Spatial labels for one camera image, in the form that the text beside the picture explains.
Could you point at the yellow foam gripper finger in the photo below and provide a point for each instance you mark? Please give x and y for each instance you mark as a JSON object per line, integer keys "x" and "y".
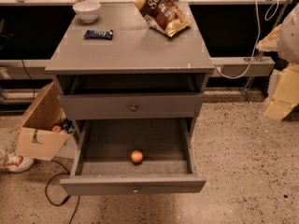
{"x": 283, "y": 92}
{"x": 270, "y": 42}

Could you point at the orange fruit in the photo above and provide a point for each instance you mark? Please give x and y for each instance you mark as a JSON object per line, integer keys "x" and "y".
{"x": 137, "y": 156}

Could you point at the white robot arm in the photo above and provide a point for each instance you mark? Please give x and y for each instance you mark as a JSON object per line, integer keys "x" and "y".
{"x": 283, "y": 88}

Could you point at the closed grey top drawer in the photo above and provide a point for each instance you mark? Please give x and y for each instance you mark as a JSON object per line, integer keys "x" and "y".
{"x": 130, "y": 106}

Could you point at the grey drawer cabinet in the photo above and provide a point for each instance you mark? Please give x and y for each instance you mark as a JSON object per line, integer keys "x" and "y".
{"x": 137, "y": 60}

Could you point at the open grey middle drawer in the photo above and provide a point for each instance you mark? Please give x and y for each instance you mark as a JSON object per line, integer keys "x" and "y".
{"x": 103, "y": 164}

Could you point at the brown chip bag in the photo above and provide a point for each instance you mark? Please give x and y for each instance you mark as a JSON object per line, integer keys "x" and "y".
{"x": 163, "y": 15}

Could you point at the blue candy bar wrapper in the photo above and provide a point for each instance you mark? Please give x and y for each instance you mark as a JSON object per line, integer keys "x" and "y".
{"x": 99, "y": 34}

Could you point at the white ceramic bowl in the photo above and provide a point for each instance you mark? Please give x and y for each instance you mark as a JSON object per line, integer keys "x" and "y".
{"x": 87, "y": 11}

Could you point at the red apple in box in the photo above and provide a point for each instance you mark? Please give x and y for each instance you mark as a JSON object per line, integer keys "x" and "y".
{"x": 56, "y": 129}

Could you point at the open cardboard box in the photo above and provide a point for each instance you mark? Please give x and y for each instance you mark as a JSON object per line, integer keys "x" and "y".
{"x": 36, "y": 139}

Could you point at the white and red sneaker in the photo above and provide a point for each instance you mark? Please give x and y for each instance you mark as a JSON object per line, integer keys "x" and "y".
{"x": 10, "y": 162}

